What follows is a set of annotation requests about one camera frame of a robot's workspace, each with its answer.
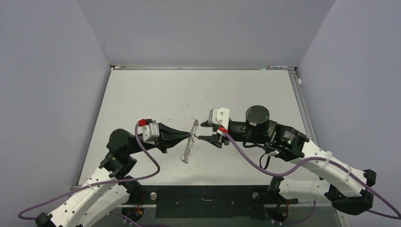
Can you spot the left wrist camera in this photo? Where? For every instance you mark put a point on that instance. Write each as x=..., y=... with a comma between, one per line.
x=150, y=130

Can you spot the aluminium frame rail front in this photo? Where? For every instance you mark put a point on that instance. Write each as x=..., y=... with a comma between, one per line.
x=116, y=195

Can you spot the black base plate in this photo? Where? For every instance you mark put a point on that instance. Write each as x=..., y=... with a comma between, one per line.
x=218, y=201

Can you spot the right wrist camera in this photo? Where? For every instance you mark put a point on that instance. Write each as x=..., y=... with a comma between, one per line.
x=220, y=117

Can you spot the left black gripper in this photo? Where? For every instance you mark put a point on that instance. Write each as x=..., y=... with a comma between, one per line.
x=169, y=136

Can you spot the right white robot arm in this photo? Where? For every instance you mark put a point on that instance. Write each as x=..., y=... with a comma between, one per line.
x=340, y=185

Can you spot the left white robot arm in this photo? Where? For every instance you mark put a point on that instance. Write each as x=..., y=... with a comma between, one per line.
x=113, y=169

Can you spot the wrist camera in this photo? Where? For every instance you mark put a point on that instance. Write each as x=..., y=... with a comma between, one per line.
x=150, y=130
x=220, y=117

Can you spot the large silver keyring with keys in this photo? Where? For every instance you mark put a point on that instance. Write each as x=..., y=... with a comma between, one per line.
x=185, y=157

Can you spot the aluminium frame rail back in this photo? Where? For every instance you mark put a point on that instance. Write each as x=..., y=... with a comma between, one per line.
x=143, y=67

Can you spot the aluminium frame rail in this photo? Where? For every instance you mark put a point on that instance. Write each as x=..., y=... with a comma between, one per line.
x=116, y=195
x=307, y=122
x=143, y=67

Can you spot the aluminium frame rail right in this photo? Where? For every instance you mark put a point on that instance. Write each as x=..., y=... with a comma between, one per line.
x=307, y=122

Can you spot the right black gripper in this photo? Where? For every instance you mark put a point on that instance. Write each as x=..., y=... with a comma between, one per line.
x=214, y=138

